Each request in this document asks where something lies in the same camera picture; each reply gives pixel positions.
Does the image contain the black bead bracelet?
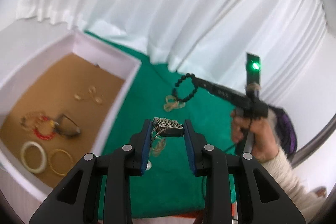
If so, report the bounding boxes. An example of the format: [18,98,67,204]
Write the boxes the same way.
[171,72,198,103]

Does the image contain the person's right hand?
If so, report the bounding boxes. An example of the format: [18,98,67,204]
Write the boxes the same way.
[230,109,280,163]

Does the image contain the white bangle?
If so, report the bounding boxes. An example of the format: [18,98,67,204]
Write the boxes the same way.
[20,141,47,174]

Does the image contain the white fuzzy sleeve forearm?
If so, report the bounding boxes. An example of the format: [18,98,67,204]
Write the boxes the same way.
[262,147,326,223]

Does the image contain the white curtain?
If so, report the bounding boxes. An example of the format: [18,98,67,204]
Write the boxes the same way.
[16,0,327,90]

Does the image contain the red bead bracelet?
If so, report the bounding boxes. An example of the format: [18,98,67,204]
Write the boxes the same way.
[32,116,57,141]

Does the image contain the white cardboard box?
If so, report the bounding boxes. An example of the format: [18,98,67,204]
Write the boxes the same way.
[0,30,142,197]

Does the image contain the green cloth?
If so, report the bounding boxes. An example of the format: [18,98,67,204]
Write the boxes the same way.
[84,30,238,219]

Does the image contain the brown bead bracelet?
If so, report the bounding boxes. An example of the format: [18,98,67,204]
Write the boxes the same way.
[20,112,46,131]

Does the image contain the thin gold chain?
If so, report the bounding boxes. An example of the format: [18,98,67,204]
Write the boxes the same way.
[163,95,186,112]

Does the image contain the gold earrings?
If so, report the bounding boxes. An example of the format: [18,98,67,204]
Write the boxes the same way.
[73,86,103,105]

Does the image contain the gold bangle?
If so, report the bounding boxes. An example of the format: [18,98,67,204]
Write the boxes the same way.
[48,149,74,177]

